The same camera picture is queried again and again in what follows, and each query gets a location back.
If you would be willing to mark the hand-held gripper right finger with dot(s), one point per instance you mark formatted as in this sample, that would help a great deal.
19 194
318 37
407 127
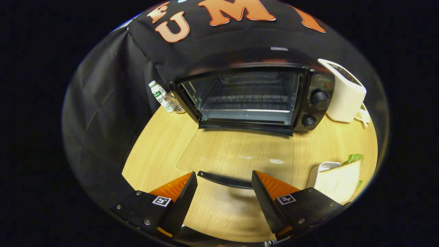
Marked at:
265 202

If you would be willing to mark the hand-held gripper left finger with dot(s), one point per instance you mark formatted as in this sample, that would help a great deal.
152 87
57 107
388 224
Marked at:
181 202

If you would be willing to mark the toy sandwich with lettuce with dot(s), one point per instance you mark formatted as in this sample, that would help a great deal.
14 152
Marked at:
337 181

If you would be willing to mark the black toaster oven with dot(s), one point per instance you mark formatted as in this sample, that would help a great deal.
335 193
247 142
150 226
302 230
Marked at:
315 85

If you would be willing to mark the white pop-up toaster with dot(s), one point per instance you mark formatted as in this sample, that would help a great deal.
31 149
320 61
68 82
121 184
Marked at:
343 99

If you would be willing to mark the white plate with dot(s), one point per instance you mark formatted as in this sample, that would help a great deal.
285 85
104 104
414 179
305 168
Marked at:
320 169

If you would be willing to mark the small clear glass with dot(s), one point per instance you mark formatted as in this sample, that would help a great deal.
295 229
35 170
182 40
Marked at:
176 104

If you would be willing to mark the white bottle green label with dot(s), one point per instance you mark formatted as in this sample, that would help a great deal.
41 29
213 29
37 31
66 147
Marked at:
159 96

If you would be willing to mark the small yellow white object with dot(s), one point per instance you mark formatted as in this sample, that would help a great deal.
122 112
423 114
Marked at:
363 115

